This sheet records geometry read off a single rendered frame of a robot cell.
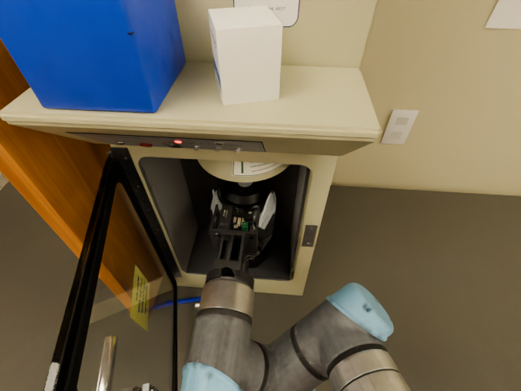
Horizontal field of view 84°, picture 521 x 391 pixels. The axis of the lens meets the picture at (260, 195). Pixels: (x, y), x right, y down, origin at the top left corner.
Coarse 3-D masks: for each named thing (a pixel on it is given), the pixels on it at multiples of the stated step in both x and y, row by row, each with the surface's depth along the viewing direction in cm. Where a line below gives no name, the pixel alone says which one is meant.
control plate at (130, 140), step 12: (120, 144) 36; (132, 144) 35; (156, 144) 34; (180, 144) 32; (192, 144) 32; (204, 144) 31; (216, 144) 30; (228, 144) 30; (240, 144) 29; (252, 144) 29
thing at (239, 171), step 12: (204, 168) 48; (216, 168) 46; (228, 168) 45; (240, 168) 45; (252, 168) 45; (264, 168) 46; (276, 168) 47; (228, 180) 46; (240, 180) 46; (252, 180) 46
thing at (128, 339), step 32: (128, 224) 41; (128, 256) 40; (96, 288) 29; (128, 288) 38; (160, 288) 54; (64, 320) 24; (96, 320) 29; (128, 320) 37; (160, 320) 51; (96, 352) 28; (128, 352) 35; (160, 352) 49; (96, 384) 27; (128, 384) 34; (160, 384) 46
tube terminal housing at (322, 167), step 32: (192, 0) 27; (224, 0) 27; (320, 0) 26; (352, 0) 26; (192, 32) 29; (288, 32) 28; (320, 32) 28; (352, 32) 28; (288, 64) 31; (320, 64) 30; (352, 64) 30; (224, 160) 41; (256, 160) 41; (288, 160) 40; (320, 160) 40; (320, 192) 44; (160, 224) 54; (256, 288) 71; (288, 288) 70
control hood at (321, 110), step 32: (192, 64) 30; (32, 96) 26; (192, 96) 26; (288, 96) 26; (320, 96) 26; (352, 96) 26; (32, 128) 27; (64, 128) 26; (96, 128) 25; (128, 128) 24; (160, 128) 24; (192, 128) 24; (224, 128) 23; (256, 128) 23; (288, 128) 23; (320, 128) 23; (352, 128) 23
